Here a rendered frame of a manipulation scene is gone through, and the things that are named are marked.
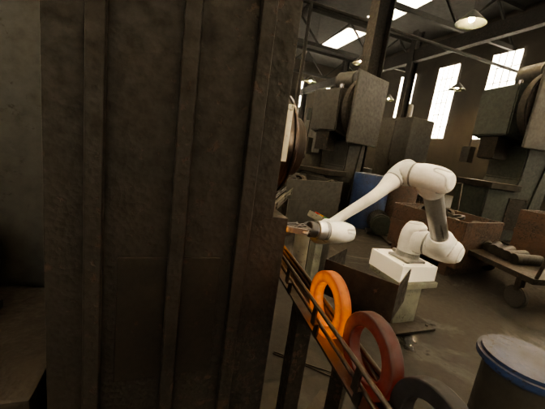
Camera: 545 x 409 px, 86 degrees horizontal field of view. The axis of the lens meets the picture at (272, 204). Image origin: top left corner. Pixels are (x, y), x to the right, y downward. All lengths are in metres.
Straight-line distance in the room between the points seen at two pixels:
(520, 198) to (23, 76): 6.62
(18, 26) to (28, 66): 0.15
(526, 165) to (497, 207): 0.83
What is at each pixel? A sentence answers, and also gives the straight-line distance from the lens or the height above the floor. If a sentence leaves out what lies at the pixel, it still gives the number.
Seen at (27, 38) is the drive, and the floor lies 1.41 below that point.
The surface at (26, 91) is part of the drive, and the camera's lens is 1.74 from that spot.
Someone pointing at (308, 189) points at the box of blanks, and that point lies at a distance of 3.83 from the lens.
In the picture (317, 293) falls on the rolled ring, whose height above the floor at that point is 0.69.
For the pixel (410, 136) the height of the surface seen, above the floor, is 1.64.
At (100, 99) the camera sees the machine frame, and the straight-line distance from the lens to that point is 0.88.
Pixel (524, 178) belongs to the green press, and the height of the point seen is 1.14.
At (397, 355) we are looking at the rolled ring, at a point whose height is 0.73.
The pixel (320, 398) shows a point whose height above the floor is 0.01.
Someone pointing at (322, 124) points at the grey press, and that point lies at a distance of 5.18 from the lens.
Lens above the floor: 1.10
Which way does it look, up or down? 11 degrees down
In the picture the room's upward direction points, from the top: 8 degrees clockwise
